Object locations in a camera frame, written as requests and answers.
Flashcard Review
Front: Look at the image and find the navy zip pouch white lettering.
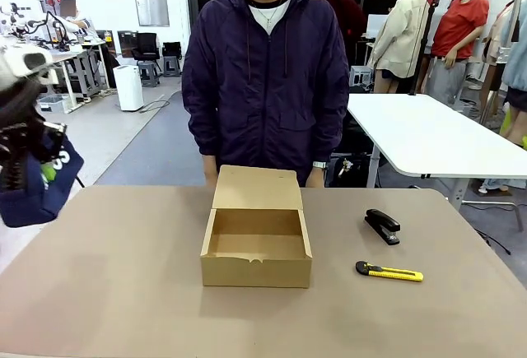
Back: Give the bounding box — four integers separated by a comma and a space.
0, 129, 86, 229

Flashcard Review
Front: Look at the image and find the grey stool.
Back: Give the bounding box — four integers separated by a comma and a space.
138, 61, 161, 88

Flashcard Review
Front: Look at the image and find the person torso purple hooded jacket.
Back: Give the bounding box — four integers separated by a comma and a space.
180, 0, 351, 188

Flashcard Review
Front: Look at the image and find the brown cardboard box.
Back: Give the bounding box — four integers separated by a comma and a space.
199, 164, 314, 289

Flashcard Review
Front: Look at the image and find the figure in red t-shirt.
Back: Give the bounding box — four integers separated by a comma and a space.
427, 0, 491, 106

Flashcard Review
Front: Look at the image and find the person left hand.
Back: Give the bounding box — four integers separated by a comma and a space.
307, 167, 327, 188

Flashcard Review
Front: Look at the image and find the black stapler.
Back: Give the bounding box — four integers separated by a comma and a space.
363, 208, 401, 247

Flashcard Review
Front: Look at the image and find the grey metal wall panel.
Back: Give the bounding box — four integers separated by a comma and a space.
132, 0, 170, 27

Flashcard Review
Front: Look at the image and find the mannequin in dark red garment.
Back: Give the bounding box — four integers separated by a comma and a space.
324, 0, 367, 87

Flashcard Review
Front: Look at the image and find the white air purifier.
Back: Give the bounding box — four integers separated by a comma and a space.
112, 64, 145, 112

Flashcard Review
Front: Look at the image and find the grey plastic crate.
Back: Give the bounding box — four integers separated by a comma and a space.
37, 94, 71, 114

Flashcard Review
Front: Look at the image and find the black bag with keychain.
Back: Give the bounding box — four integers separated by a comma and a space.
329, 154, 374, 188

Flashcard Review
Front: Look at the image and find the mannequin in light blue jacket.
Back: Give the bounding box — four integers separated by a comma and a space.
481, 0, 527, 145

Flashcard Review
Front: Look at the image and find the seated person white shirt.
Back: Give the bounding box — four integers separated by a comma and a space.
57, 0, 100, 42

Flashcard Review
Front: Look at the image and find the mannequin in beige jacket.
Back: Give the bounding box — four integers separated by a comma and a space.
367, 0, 432, 95

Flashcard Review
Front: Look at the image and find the black office chair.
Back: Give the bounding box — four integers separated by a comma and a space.
131, 32, 161, 65

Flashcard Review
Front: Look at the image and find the white workshop desk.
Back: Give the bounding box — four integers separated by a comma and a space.
39, 39, 110, 108

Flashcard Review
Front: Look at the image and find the person right hand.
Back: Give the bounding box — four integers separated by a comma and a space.
203, 162, 220, 188

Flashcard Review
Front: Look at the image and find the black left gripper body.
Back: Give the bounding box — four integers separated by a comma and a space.
0, 81, 46, 157

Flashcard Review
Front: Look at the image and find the person left forearm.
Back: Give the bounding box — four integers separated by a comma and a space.
306, 86, 351, 170

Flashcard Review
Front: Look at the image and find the yellow black utility knife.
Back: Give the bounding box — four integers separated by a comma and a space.
355, 260, 424, 283

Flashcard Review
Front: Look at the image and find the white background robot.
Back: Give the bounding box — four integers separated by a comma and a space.
0, 2, 40, 40

